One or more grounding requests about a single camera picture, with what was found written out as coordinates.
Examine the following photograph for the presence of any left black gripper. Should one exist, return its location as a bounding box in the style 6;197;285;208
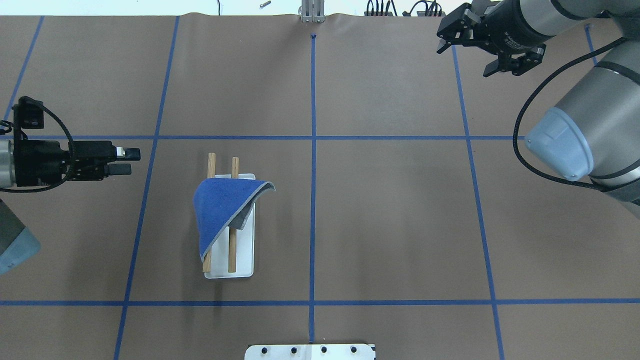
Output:
14;140;141;187

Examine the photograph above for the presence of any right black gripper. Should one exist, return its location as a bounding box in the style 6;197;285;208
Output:
436;2;547;78

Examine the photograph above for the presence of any blue grey towel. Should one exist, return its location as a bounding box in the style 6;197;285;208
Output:
193;177;275;261

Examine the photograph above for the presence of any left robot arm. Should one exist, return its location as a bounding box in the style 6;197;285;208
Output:
0;139;141;274

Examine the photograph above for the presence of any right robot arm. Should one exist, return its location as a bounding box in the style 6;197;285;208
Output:
437;0;640;217

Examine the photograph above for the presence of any right wooden rack bar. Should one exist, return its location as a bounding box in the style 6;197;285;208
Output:
227;156;240;274

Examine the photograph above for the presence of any white towel rack base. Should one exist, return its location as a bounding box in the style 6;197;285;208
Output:
203;173;256;280

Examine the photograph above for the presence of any brown paper table mat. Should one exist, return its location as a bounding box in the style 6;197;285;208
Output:
1;14;639;360

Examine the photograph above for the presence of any white mounting plate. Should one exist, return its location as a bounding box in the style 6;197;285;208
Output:
244;343;377;360

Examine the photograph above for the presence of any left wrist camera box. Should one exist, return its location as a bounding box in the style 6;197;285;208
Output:
12;95;45;141

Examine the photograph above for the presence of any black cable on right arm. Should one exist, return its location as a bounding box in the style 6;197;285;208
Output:
513;37;628;191

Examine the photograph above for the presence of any aluminium frame post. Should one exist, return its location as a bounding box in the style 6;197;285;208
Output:
298;0;326;24

